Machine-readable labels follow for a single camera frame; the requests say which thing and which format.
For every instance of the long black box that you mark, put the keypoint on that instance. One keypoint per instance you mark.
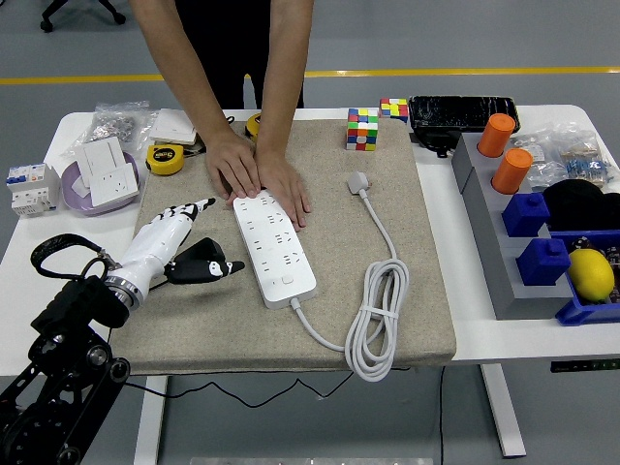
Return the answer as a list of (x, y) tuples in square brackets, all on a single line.
[(455, 112)]

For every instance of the white power strip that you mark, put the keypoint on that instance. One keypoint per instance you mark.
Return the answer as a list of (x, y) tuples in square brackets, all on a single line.
[(276, 252)]

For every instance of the person's body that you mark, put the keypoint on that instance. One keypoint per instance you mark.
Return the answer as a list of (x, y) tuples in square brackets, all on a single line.
[(232, 48)]

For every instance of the black office chair base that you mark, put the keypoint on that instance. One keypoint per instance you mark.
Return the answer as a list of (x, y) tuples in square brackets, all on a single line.
[(46, 23)]

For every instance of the black cloth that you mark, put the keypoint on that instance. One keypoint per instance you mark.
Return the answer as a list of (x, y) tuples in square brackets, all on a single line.
[(576, 206)]

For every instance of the blue plastic bin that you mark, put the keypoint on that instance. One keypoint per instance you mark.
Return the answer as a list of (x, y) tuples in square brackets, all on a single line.
[(581, 312)]

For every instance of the clear bag of metal parts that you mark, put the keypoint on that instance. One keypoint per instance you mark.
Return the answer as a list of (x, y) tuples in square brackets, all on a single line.
[(114, 127)]

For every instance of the small black device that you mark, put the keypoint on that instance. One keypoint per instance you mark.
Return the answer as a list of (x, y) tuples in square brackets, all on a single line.
[(436, 140)]

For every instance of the yellow black tape measure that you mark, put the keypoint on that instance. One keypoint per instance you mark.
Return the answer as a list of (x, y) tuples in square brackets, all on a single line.
[(164, 160)]

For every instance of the grey-brown mat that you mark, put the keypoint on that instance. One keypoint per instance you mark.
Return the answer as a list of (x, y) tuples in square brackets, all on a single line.
[(218, 329)]

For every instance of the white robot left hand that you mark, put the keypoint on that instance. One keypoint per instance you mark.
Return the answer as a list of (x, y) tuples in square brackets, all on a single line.
[(145, 247)]

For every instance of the white wall socket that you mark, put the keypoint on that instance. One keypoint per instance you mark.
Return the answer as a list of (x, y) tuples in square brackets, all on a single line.
[(114, 186)]

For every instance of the small colourful puzzle cube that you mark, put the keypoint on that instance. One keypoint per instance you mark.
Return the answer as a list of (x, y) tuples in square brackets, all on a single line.
[(393, 110)]

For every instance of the purple bowl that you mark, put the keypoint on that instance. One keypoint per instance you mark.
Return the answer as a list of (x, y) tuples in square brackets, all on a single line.
[(77, 201)]

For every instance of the orange cylinder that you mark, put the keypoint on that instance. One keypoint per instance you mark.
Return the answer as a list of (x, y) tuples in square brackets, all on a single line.
[(495, 135), (511, 172)]

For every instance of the yellow lemon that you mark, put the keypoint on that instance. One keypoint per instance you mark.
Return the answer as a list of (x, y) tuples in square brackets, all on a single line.
[(590, 276)]

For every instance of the white circuit breaker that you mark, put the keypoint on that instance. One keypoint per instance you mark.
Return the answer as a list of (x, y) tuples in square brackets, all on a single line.
[(31, 191)]

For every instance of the blue block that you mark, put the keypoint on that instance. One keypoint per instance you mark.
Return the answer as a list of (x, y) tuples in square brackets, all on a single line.
[(542, 264), (525, 215)]

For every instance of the white rocker switch panel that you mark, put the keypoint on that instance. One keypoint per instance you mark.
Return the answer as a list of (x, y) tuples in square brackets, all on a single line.
[(99, 155)]

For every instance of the person's right hand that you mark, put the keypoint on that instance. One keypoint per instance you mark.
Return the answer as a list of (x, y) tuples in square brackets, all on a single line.
[(232, 164)]

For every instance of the flat white switch panel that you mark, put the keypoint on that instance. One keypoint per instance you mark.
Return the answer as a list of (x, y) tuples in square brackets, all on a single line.
[(172, 127)]

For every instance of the black plug adapter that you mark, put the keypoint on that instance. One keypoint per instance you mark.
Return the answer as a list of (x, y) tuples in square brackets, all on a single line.
[(206, 248)]

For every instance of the black table control panel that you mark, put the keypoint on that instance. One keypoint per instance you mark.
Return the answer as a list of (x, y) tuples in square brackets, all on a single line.
[(581, 366)]

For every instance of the person's right forearm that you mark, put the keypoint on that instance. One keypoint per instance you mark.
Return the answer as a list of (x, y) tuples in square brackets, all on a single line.
[(194, 72)]

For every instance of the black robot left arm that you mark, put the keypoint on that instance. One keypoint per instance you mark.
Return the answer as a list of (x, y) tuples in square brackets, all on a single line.
[(72, 310)]

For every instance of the clear bag of small parts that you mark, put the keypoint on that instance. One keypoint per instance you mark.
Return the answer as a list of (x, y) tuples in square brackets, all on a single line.
[(530, 145)]

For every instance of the person's left hand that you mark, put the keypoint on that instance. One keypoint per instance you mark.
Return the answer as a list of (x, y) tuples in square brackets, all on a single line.
[(283, 184)]

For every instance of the small yellow tape measure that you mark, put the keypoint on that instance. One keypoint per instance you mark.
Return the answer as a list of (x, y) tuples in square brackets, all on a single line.
[(252, 127)]

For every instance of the large colourful puzzle cube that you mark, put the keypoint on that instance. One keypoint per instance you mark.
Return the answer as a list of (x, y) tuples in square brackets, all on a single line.
[(362, 131)]

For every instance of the white table leg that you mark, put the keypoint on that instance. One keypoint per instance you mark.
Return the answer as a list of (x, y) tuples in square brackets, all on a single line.
[(150, 421), (501, 412)]

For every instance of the clear bag of blue components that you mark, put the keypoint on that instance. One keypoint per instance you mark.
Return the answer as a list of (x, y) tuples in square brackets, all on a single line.
[(586, 167)]

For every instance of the person's left forearm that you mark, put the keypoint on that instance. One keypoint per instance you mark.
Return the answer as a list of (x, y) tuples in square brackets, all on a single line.
[(283, 72)]

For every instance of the grey block holder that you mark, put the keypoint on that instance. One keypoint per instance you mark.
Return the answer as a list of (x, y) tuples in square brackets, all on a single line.
[(489, 232)]

